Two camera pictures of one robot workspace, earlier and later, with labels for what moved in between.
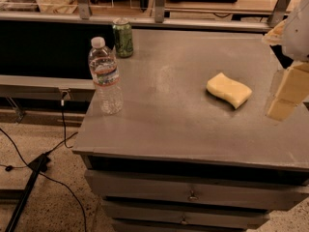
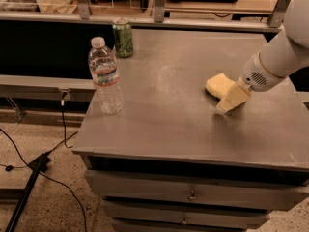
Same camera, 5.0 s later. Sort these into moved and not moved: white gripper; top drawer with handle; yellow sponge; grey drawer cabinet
Moved: white gripper
Not moved: top drawer with handle; yellow sponge; grey drawer cabinet
